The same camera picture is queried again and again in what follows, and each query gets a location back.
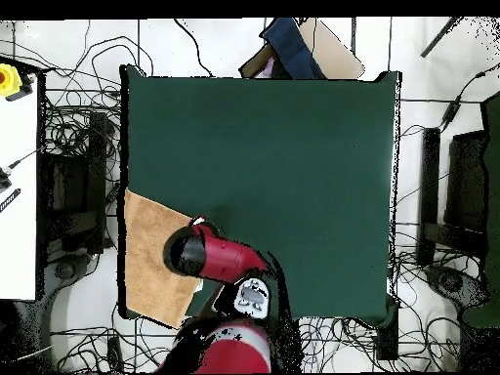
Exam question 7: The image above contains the black cable tangle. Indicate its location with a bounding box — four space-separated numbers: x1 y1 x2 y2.
390 226 481 372
42 34 154 188

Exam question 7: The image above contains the black rod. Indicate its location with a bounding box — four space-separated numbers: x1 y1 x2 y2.
420 16 462 59

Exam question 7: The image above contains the dark green table cloth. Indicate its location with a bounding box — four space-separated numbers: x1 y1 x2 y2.
119 63 403 327

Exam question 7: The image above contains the black bar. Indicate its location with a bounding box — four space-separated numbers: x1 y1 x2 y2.
416 127 441 267

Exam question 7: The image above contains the yellow emergency stop button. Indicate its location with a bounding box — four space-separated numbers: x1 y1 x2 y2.
0 62 34 102

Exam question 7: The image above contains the orange towel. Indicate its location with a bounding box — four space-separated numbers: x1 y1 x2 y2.
123 187 204 330

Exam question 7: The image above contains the white desk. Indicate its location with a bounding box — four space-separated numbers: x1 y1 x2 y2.
0 73 40 301

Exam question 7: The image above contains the blue cloth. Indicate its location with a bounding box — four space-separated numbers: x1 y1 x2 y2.
260 17 325 80

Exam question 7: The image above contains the black table leg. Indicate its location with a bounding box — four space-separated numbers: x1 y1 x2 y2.
375 300 400 361

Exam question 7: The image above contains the cardboard box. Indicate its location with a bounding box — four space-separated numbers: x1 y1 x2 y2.
238 17 366 80

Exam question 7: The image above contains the black computer case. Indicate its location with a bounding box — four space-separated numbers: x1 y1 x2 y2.
42 110 110 255

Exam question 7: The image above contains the black box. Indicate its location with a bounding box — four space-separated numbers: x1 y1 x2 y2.
444 130 491 235

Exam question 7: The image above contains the black striped strip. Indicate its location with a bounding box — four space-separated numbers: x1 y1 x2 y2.
0 187 21 214

